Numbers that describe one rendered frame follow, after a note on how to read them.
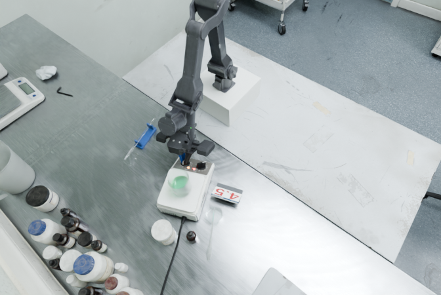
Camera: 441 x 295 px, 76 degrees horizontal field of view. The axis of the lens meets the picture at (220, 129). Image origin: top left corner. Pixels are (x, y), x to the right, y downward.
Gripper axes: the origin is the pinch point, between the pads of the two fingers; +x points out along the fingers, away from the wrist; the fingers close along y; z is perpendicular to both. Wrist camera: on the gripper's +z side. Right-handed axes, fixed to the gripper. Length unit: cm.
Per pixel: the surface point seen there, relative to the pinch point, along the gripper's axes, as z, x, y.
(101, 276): 34.6, 21.1, -5.6
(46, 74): -14, -8, -77
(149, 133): -8.5, 2.0, -20.0
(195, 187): 7.7, 4.6, 8.1
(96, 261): 34.2, 16.3, -7.0
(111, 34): -98, -9, -115
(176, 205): 14.1, 7.9, 5.5
